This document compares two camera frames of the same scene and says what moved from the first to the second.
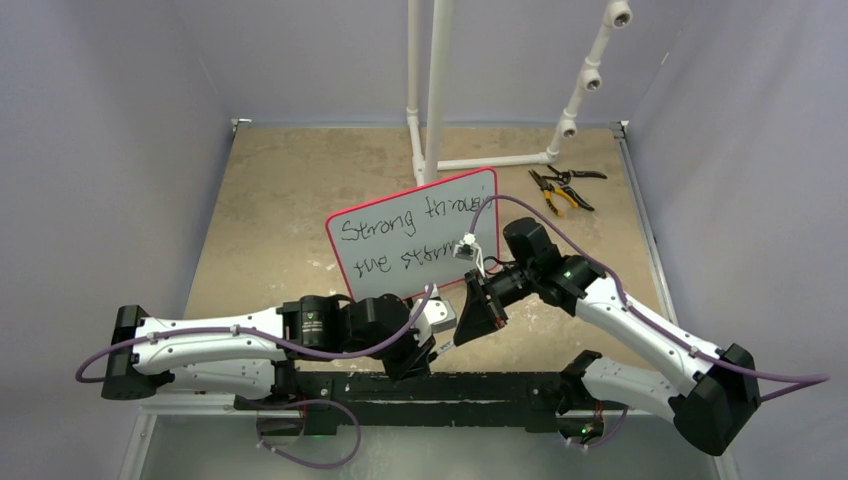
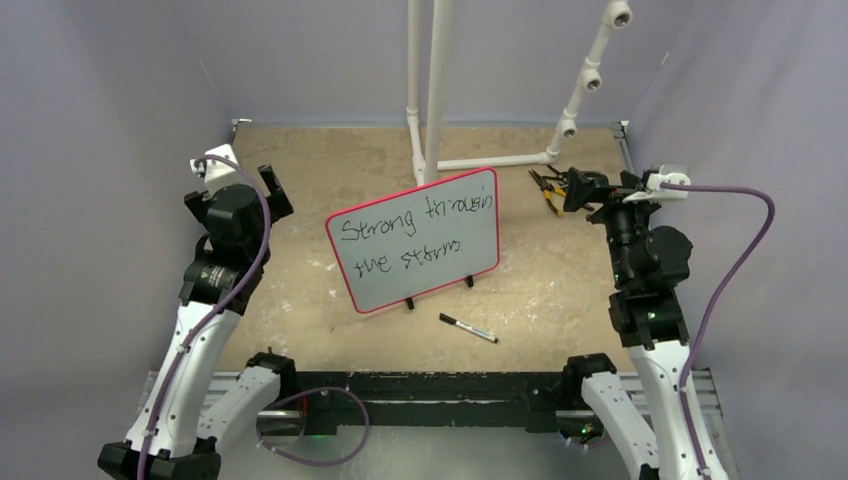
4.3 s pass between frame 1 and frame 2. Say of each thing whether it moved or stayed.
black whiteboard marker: moved
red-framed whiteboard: stayed
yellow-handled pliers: stayed
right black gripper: moved
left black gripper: moved
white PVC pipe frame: stayed
